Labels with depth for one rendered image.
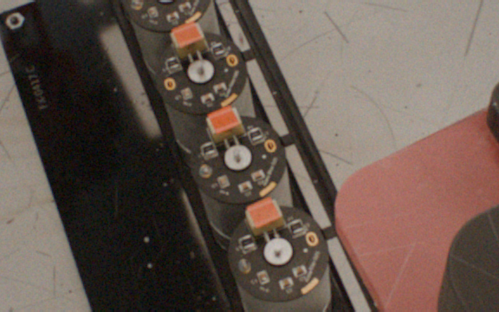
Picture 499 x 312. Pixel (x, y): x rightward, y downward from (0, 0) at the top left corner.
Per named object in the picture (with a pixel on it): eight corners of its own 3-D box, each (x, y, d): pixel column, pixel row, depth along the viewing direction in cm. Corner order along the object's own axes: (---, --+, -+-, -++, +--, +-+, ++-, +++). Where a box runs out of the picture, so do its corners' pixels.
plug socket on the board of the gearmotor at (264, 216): (258, 246, 27) (255, 237, 27) (246, 217, 28) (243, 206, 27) (288, 234, 27) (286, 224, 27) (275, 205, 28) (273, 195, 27)
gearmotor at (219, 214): (230, 280, 32) (210, 214, 28) (202, 209, 33) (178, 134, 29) (307, 249, 32) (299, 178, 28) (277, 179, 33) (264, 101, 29)
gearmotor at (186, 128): (198, 199, 33) (172, 124, 29) (171, 133, 34) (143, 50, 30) (273, 170, 34) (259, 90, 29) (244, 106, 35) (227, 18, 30)
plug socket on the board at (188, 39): (183, 68, 30) (179, 55, 29) (172, 42, 30) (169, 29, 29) (210, 57, 30) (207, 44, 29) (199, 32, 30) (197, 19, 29)
